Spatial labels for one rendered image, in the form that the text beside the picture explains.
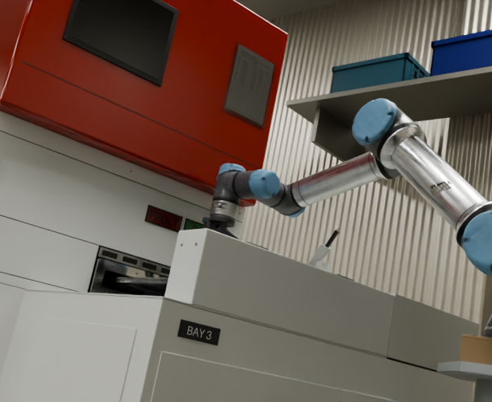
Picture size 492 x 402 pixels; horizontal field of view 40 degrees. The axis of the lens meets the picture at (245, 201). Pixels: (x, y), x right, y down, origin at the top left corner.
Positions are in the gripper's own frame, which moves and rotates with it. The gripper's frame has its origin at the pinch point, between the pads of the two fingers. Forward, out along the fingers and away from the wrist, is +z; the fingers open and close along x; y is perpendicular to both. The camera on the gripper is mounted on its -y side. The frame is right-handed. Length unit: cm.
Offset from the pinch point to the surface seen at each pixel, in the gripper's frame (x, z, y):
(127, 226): 9.1, -12.9, 25.3
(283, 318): 37.2, 7.6, -30.9
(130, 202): 9.8, -19.5, 25.7
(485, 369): 34, 10, -69
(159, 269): -1.5, -4.1, 18.4
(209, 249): 55, -1, -20
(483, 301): -190, -39, -65
